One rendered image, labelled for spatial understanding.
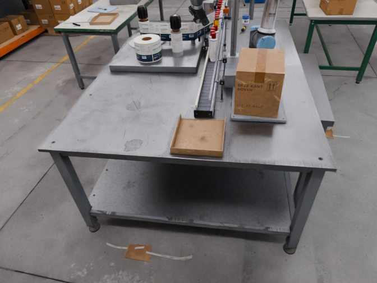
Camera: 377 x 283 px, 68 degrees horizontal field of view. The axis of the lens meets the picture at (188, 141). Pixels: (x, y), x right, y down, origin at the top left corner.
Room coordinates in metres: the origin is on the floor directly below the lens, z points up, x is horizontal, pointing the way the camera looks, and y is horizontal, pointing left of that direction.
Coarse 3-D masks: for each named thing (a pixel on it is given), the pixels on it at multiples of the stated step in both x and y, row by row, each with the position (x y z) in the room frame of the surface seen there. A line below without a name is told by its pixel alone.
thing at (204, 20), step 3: (201, 9) 1.87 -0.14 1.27; (198, 12) 1.86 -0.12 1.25; (201, 12) 1.87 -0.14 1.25; (204, 12) 1.87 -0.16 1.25; (198, 15) 1.86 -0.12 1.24; (201, 15) 1.86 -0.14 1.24; (204, 15) 1.87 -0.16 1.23; (201, 18) 1.86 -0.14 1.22; (204, 18) 1.86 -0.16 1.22; (207, 18) 1.86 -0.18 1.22; (201, 21) 1.85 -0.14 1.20; (204, 21) 1.85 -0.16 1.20; (207, 21) 1.86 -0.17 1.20; (204, 24) 1.85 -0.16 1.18; (207, 24) 1.86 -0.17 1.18
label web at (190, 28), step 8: (208, 16) 2.46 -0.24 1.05; (168, 24) 2.31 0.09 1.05; (184, 24) 2.30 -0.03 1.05; (192, 24) 2.29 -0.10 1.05; (200, 24) 2.37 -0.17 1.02; (208, 24) 2.46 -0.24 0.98; (168, 32) 2.31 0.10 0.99; (184, 32) 2.30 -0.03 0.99; (192, 32) 2.29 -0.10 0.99; (200, 32) 2.37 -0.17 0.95; (168, 40) 2.32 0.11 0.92; (184, 40) 2.30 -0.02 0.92
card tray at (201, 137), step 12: (180, 120) 1.30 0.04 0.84; (192, 120) 1.30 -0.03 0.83; (204, 120) 1.29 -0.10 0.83; (216, 120) 1.28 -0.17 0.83; (180, 132) 1.20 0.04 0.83; (192, 132) 1.19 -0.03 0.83; (204, 132) 1.18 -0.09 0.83; (216, 132) 1.18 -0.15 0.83; (180, 144) 1.10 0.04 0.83; (192, 144) 1.09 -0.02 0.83; (204, 144) 1.08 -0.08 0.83; (216, 144) 1.08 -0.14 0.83; (216, 156) 0.99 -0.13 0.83
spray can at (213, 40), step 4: (212, 36) 1.95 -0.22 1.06; (212, 40) 1.94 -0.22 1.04; (216, 40) 1.94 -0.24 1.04; (212, 44) 1.94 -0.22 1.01; (216, 44) 1.94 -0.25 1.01; (212, 48) 1.94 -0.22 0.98; (216, 48) 1.94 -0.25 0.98; (212, 52) 1.94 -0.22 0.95; (216, 52) 1.94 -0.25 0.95; (212, 56) 1.94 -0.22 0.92; (212, 60) 1.94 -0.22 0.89
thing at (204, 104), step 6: (222, 24) 2.75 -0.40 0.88; (222, 30) 2.58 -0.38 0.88; (210, 66) 1.87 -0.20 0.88; (210, 72) 1.78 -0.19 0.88; (216, 72) 1.77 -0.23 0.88; (204, 78) 1.70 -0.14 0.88; (210, 78) 1.70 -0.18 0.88; (204, 84) 1.62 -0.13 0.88; (210, 84) 1.61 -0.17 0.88; (204, 90) 1.54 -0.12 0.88; (204, 96) 1.48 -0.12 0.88; (198, 102) 1.41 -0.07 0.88; (204, 102) 1.41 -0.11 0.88; (210, 102) 1.40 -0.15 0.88; (198, 108) 1.35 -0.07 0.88; (204, 108) 1.34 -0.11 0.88; (210, 108) 1.34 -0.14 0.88
